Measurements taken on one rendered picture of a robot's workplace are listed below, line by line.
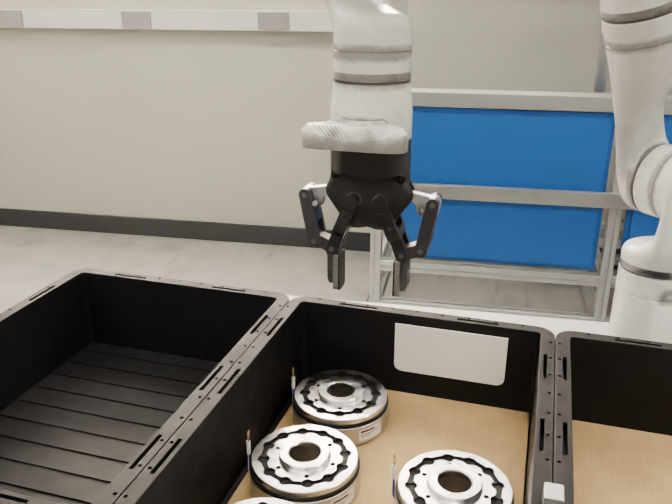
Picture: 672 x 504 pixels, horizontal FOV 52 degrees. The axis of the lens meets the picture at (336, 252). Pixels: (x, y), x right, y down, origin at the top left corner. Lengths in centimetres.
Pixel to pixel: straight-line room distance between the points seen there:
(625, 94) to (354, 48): 39
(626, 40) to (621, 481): 46
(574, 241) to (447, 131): 60
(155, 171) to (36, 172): 70
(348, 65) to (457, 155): 188
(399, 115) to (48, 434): 50
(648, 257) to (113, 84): 316
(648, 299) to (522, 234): 161
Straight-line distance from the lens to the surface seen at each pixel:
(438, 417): 79
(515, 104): 244
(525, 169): 249
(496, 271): 260
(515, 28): 329
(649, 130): 95
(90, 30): 380
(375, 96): 61
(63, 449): 79
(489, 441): 77
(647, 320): 98
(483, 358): 79
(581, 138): 249
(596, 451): 78
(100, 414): 83
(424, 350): 80
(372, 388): 78
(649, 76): 87
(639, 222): 260
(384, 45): 60
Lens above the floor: 128
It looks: 21 degrees down
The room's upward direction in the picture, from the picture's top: straight up
